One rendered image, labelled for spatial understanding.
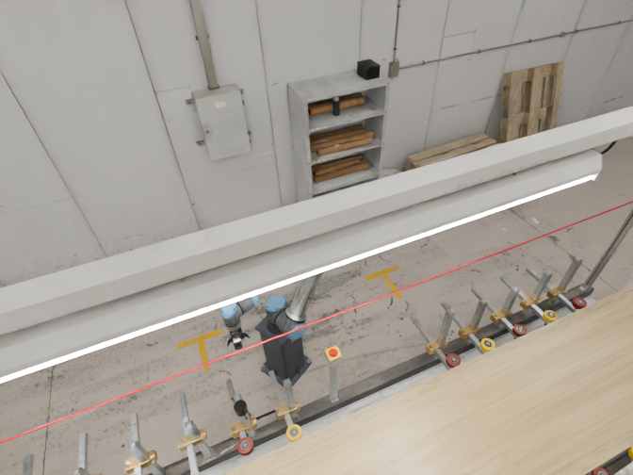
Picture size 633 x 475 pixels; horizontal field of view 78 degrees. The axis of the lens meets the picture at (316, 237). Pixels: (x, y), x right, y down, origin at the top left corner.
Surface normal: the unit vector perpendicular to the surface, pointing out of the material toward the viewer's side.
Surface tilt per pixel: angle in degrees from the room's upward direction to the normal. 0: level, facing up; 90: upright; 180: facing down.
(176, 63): 90
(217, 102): 90
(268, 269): 61
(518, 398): 0
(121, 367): 0
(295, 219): 0
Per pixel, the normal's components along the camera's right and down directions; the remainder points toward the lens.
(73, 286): -0.04, -0.73
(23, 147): 0.39, 0.62
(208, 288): 0.33, 0.18
